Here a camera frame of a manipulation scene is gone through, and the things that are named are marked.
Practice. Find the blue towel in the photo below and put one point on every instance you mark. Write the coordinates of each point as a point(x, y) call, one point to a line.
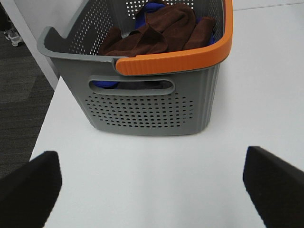
point(149, 7)

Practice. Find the brown towel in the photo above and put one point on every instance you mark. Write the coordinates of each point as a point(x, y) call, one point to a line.
point(172, 28)

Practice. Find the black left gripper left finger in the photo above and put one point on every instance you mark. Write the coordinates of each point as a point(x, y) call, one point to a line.
point(28, 194)

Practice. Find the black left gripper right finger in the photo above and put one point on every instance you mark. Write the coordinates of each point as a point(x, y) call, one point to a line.
point(275, 187)

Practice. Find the white sneaker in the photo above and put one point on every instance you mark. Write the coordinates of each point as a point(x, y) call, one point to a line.
point(14, 37)

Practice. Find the grey orange laundry basket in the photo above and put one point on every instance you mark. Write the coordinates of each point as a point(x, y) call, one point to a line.
point(153, 95)

